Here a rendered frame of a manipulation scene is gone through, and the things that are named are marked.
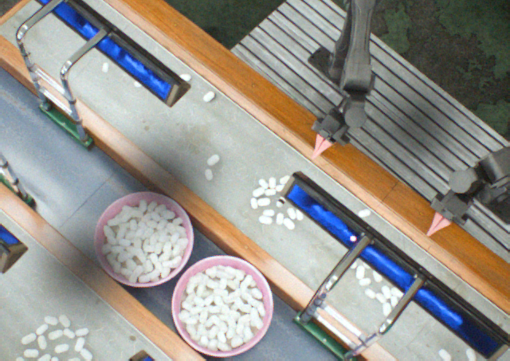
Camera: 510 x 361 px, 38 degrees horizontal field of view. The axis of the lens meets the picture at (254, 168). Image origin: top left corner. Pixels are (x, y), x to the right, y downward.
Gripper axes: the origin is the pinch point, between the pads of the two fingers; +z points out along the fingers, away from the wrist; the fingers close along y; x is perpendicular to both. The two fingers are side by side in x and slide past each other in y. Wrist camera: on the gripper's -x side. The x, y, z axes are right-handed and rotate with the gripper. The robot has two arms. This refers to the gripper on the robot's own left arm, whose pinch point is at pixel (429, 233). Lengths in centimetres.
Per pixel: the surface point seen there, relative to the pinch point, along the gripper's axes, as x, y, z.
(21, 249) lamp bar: -63, -69, 45
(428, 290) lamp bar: -32.0, 6.3, 2.4
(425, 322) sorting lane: -0.7, 14.5, 20.0
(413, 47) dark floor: 133, -49, -26
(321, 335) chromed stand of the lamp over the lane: -11.7, -4.9, 37.9
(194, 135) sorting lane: 0, -69, 21
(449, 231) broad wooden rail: 12.9, 4.6, -0.6
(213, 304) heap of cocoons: -20, -32, 48
